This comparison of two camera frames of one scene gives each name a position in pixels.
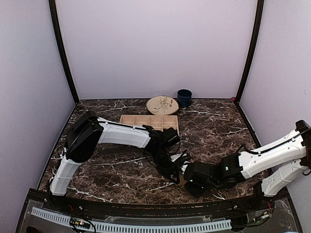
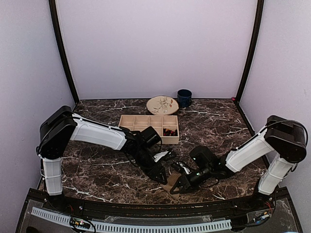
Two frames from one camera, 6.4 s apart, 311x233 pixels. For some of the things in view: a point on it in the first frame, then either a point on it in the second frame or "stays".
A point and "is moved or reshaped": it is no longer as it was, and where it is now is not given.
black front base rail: [157, 208] stays
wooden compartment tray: [160, 123] stays
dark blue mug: [184, 96] stays
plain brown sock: [182, 182] is moved or reshaped
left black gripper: [173, 169] -> [153, 172]
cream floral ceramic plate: [162, 105] stays
